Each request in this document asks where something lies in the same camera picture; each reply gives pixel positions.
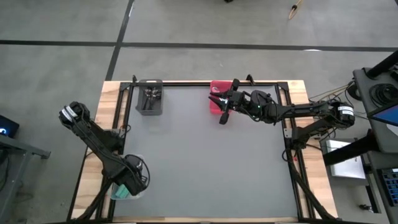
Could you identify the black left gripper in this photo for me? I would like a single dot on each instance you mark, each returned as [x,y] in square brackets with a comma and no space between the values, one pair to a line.
[133,180]

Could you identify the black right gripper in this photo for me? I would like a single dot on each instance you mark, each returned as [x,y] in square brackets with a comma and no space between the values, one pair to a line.
[237,98]

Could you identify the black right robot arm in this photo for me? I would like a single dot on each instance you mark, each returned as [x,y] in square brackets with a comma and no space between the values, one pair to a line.
[311,112]

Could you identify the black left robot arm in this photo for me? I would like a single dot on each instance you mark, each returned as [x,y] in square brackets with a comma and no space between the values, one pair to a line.
[93,137]

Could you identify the red plastic bin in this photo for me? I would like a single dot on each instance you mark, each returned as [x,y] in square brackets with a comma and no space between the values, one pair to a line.
[214,109]

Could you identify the clear plastic bin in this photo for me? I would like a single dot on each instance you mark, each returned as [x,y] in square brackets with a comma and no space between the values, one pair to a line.
[140,196]

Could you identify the gray table mat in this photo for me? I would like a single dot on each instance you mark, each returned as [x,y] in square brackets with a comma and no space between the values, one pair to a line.
[199,155]

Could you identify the gray plastic bin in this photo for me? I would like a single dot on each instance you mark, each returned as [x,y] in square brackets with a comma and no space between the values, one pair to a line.
[141,107]

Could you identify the gray metal table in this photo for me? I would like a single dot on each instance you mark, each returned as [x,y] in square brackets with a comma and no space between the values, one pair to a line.
[21,149]

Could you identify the black stand leg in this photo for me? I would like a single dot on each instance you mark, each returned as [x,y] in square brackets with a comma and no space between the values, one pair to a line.
[348,151]

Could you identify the black computer tower blue light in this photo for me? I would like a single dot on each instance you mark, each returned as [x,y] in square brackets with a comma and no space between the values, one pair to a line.
[7,124]

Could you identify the gray equipment cart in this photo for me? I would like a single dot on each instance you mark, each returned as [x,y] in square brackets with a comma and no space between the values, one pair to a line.
[363,93]

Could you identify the white box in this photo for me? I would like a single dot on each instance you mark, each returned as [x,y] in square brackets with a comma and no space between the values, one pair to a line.
[348,169]

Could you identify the black diagonal pole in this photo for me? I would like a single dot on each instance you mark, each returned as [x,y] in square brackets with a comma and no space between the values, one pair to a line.
[384,65]

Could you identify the blue laptop screen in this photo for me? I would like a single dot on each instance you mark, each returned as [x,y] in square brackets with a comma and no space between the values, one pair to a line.
[387,115]

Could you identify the backlit keyboard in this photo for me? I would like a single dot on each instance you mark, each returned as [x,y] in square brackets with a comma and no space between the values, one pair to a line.
[391,186]

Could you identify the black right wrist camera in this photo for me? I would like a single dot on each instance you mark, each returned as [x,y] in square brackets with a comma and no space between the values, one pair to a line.
[224,118]

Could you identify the black metal table frame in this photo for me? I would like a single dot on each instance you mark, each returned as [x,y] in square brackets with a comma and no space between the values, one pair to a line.
[186,83]

